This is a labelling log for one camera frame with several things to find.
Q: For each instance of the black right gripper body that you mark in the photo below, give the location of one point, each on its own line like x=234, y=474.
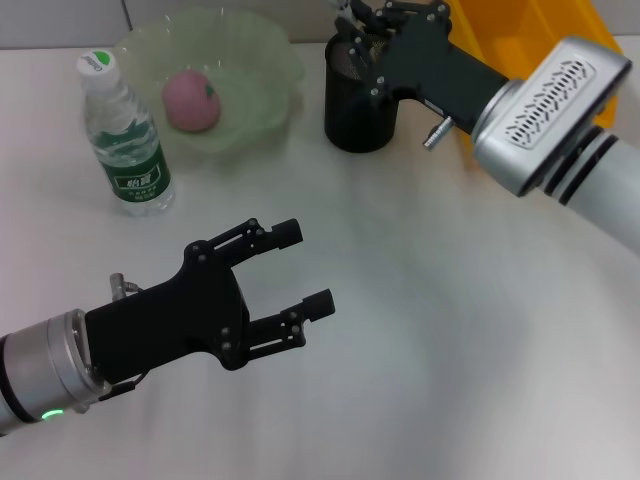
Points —
x=435, y=65

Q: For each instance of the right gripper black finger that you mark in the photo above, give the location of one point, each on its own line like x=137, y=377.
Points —
x=362, y=65
x=400, y=12

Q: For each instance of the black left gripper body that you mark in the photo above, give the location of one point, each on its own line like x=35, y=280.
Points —
x=170, y=325

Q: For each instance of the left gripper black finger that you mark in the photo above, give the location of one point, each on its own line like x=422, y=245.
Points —
x=250, y=240
x=290, y=325

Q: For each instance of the clear water bottle green label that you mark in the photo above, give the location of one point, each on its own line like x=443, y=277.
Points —
x=140, y=185

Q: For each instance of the pink toy peach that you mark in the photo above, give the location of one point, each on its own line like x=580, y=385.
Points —
x=187, y=102

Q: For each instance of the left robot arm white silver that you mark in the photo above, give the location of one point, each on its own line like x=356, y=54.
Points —
x=45, y=370

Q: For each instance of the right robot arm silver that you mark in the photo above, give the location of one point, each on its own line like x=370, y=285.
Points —
x=590, y=175

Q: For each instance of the black mesh pen holder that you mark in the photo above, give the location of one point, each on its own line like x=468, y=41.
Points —
x=350, y=125

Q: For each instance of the translucent green fruit bowl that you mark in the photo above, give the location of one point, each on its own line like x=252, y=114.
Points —
x=250, y=100

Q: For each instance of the left wrist silver stub connector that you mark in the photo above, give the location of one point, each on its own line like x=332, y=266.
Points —
x=120, y=285

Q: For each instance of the yellow plastic bin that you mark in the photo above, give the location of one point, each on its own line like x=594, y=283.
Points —
x=500, y=40

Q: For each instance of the silver white right wrist camera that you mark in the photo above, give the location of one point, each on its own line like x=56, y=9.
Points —
x=550, y=115

